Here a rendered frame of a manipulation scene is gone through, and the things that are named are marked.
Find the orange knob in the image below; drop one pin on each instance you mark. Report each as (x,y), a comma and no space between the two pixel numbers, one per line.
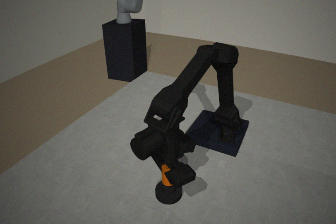
(164,169)

